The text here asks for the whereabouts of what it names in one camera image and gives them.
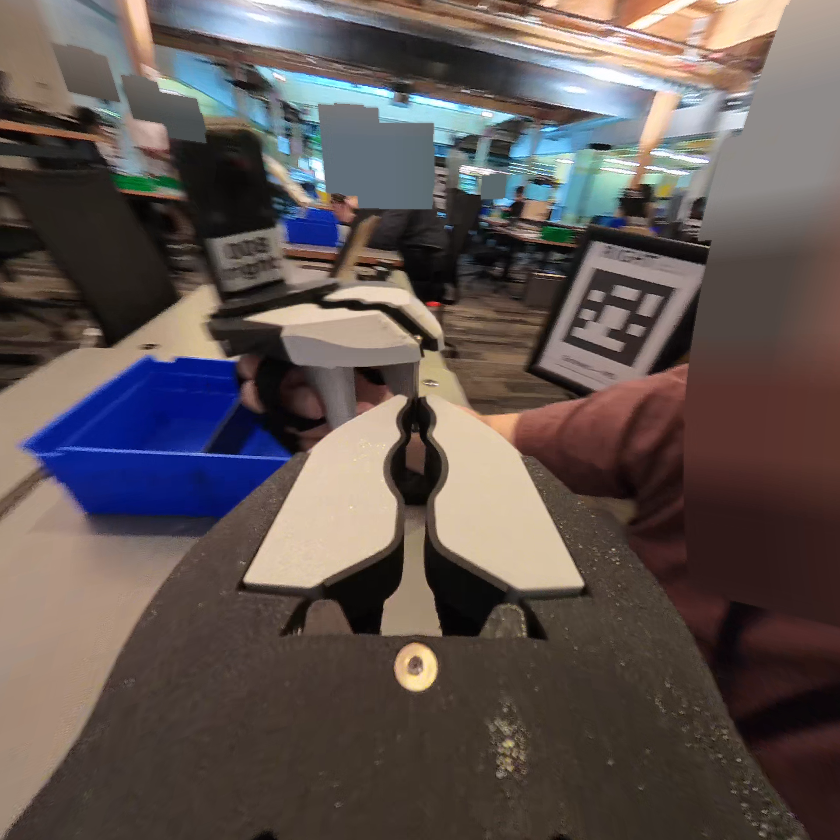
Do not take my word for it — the person's right hand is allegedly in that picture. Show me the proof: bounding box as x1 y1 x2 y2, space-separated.
236 357 403 454

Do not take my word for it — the grey waste bin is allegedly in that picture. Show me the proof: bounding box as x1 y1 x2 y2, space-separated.
525 271 567 311

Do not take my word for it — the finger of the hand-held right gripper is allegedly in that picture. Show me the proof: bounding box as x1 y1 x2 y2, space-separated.
244 303 422 431
320 284 447 399

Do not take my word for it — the person's arm, maroon sleeve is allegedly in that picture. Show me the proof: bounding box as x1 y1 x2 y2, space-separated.
623 512 840 840

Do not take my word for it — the framed marker sign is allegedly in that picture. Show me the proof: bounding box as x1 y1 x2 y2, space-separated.
525 224 710 398

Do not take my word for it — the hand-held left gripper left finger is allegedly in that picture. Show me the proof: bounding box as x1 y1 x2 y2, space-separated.
241 394 417 636

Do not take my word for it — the blue plastic bin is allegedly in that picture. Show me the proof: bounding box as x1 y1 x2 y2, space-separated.
23 356 293 519

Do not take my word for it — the person's right forearm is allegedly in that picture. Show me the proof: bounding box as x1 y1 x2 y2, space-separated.
469 364 690 526

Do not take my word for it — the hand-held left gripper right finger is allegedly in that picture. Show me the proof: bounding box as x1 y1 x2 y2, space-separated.
419 394 586 637

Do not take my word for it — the small blue storage bin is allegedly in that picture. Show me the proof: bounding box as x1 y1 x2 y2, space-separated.
282 209 343 248

